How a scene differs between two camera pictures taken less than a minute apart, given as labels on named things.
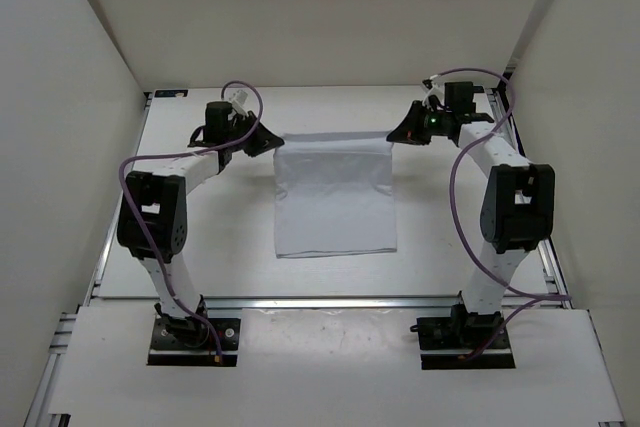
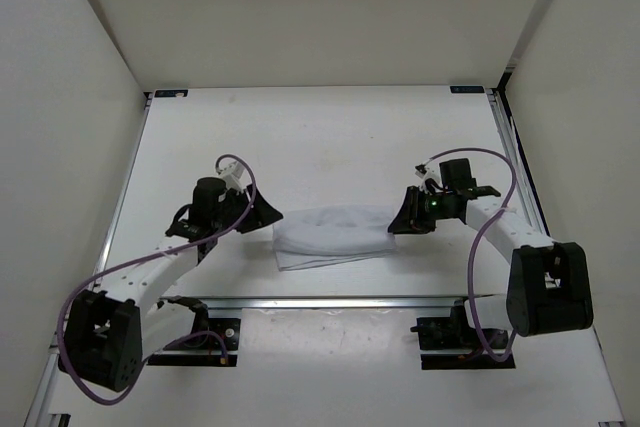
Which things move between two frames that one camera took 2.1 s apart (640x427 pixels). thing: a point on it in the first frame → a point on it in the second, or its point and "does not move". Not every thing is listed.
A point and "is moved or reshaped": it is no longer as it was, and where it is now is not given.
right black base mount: x=443 y=340 does not move
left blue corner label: x=182 y=93 does not move
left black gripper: x=262 y=140 → x=263 y=214
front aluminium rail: x=346 y=301 does not move
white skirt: x=334 y=194 is moved or reshaped
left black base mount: x=189 y=341 does not move
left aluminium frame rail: x=113 y=220 does not move
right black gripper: x=410 y=129 → x=409 y=219
